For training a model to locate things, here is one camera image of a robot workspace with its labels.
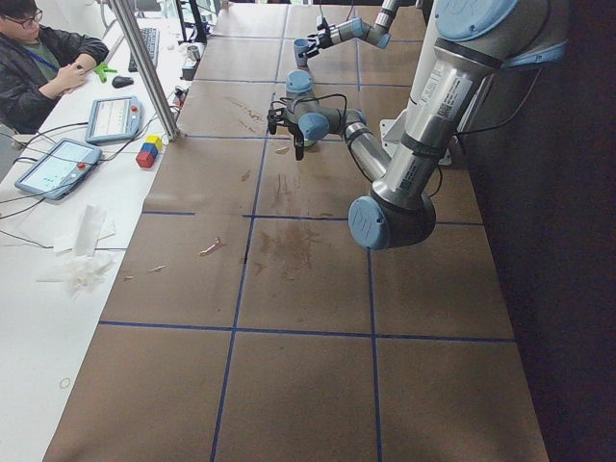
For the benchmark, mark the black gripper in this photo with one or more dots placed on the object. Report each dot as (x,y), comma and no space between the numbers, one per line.
(326,38)
(296,140)

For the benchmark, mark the crumpled white tissue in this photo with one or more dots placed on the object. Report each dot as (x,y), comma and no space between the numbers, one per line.
(78,265)

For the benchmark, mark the blue block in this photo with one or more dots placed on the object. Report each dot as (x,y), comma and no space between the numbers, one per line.
(150,148)

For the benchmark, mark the near teach pendant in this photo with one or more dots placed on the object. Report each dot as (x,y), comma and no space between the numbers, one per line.
(60,170)

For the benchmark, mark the green plastic tool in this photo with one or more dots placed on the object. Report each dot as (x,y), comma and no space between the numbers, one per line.
(102,71)

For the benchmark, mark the far teach pendant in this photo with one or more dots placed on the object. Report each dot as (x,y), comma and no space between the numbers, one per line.
(114,119)

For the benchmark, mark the light blue cup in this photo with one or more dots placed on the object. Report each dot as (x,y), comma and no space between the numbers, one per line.
(301,46)

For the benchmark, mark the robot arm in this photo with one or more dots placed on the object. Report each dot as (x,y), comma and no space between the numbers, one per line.
(465,42)
(377,34)

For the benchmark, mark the red block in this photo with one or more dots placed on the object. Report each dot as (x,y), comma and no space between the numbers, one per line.
(146,157)

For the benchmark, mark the teach pendant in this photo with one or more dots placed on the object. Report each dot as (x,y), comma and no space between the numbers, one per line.
(60,170)
(114,119)

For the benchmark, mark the silver metal can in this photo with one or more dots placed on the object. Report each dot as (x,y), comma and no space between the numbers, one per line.
(193,52)

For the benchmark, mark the aluminium frame post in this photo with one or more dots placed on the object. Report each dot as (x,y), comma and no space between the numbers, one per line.
(132,32)

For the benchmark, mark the yellow block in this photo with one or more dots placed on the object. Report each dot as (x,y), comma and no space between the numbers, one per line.
(155,140)

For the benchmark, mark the black computer mouse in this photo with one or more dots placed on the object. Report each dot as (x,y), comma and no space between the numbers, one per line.
(120,82)

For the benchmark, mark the seated person in black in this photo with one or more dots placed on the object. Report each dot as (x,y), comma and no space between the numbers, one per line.
(39,65)

